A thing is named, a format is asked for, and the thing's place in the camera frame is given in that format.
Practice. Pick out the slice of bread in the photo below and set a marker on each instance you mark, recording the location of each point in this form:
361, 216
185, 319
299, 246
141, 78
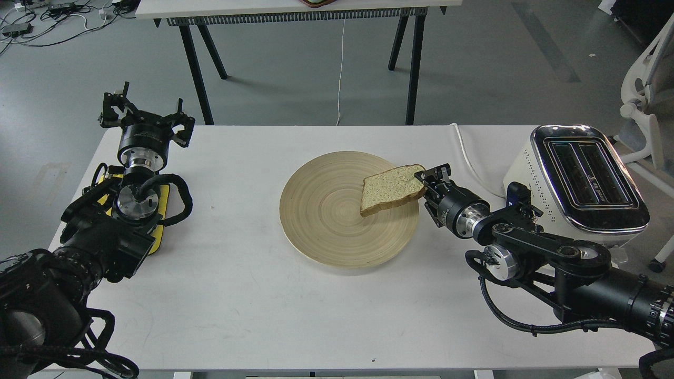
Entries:
390, 189

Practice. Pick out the brown object on background table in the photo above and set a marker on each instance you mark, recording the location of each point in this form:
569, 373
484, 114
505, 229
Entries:
316, 3

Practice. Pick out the background table with black legs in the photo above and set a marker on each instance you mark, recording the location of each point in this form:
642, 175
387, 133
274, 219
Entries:
201, 14

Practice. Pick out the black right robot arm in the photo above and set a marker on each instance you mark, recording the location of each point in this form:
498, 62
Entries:
574, 277

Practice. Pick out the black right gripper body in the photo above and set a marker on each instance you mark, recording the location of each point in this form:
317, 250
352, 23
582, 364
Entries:
460, 210

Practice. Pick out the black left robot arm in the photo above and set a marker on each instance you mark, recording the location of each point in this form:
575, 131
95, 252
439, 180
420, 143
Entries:
109, 232

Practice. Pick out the yellow object under left arm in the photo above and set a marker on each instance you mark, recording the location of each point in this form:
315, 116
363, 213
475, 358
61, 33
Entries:
162, 208

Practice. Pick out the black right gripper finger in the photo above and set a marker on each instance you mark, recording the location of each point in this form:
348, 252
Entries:
431, 204
436, 180

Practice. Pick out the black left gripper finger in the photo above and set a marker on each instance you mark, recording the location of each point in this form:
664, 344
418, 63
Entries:
118, 111
181, 125

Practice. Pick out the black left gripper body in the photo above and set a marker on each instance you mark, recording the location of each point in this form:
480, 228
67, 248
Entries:
153, 133

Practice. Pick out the white office chair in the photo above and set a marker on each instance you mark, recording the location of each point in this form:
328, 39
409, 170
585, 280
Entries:
650, 74

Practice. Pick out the white chrome toaster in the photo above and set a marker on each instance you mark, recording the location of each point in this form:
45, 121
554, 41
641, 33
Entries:
580, 184

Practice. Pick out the round wooden plate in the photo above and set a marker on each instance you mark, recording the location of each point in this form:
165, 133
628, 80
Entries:
320, 213

